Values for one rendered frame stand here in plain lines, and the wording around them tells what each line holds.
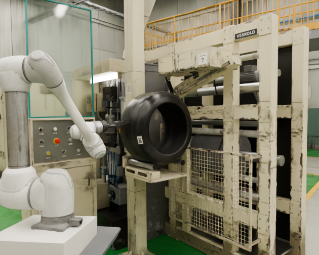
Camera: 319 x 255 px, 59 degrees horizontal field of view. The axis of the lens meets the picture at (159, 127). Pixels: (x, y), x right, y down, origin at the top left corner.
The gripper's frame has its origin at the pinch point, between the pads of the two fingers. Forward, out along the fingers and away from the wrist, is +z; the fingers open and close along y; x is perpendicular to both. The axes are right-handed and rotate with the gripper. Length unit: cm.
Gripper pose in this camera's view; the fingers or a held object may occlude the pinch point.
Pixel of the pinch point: (125, 121)
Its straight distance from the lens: 206.2
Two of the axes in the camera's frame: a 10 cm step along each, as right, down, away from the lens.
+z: 7.7, -1.8, 6.1
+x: 1.2, 9.8, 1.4
